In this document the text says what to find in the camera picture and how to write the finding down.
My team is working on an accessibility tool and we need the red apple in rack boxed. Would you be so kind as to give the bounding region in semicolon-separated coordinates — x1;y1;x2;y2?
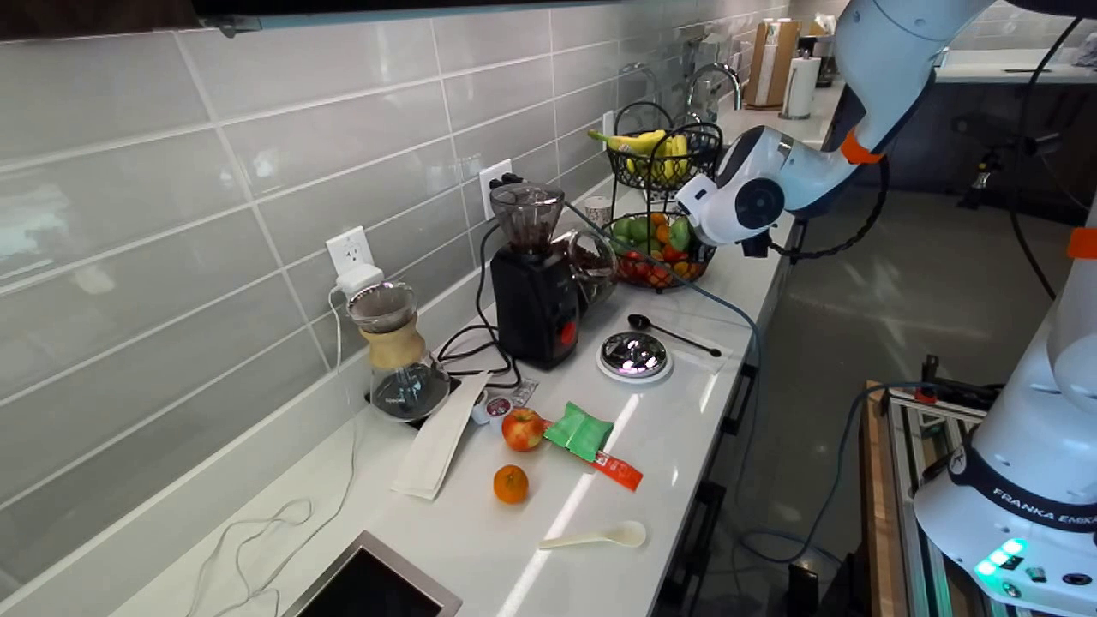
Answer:
615;253;661;291

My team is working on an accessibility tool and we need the small green apple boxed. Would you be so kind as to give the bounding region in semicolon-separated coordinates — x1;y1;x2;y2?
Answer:
611;217;657;258

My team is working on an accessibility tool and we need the red yellow apple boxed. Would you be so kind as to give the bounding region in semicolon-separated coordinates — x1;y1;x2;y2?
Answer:
497;405;553;455

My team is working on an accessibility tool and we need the glass jar with coffee beans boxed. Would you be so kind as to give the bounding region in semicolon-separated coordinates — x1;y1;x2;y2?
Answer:
559;225;619;311

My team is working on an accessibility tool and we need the black measuring spoon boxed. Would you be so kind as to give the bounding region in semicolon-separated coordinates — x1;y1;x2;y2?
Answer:
625;311;725;361

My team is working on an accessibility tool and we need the round silver white scale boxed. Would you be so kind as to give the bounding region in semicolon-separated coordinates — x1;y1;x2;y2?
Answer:
591;330;678;388

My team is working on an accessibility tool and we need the black round lid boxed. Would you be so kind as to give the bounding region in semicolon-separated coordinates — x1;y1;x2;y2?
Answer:
370;361;452;425

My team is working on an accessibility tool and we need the glass jar with tan contents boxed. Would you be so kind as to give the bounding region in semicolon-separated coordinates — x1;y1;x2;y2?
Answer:
341;278;433;375

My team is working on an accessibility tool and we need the white folded paper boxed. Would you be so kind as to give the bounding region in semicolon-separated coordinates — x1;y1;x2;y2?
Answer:
394;369;494;506

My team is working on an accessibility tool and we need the orange packet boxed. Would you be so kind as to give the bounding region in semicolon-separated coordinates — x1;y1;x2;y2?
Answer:
591;451;649;497

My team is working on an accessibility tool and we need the orange fruit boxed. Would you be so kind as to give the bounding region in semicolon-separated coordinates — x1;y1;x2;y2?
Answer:
491;463;535;506

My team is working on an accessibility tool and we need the yellow banana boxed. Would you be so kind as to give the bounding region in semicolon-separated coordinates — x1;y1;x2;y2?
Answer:
655;130;696;183
585;127;667;162

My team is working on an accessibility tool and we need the white plug adapter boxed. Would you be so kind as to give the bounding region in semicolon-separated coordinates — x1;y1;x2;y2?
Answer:
332;260;387;302

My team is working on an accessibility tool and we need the white plastic spoon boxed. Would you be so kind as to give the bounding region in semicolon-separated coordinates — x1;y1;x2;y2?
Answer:
538;517;652;556

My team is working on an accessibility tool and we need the dark base cabinet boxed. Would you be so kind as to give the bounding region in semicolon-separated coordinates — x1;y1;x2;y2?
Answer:
649;225;803;617

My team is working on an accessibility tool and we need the white framed black panel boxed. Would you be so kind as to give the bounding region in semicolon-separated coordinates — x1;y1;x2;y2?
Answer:
279;529;466;617

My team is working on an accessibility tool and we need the brown cardboard box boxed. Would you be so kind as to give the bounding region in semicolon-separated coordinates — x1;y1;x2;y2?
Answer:
747;12;808;111

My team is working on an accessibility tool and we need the black grinder power cable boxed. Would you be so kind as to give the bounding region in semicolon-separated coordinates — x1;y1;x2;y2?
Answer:
433;210;529;391

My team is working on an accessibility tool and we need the white wall outlet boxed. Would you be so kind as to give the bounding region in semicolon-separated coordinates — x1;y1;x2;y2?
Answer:
475;155;518;218
322;221;377;286

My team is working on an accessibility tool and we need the black wire two-tier fruit rack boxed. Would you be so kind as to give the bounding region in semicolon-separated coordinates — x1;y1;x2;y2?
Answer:
599;99;731;295

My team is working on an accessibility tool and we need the blue cable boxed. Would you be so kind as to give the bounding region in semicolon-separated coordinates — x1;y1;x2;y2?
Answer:
682;278;766;380

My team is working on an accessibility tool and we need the black drawer handle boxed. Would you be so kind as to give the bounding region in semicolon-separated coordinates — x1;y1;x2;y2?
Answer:
731;361;760;439

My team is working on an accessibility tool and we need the thin white cable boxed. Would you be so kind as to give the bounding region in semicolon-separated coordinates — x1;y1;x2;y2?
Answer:
183;286;370;617

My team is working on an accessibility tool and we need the black corrugated cable hose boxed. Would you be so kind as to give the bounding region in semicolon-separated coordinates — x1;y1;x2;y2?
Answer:
783;158;899;268

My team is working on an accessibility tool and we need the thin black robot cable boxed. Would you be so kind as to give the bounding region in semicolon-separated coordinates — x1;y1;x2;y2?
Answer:
1004;10;1097;302

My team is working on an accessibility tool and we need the dark wall cabinet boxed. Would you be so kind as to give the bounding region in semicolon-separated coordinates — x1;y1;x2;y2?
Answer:
0;0;643;44

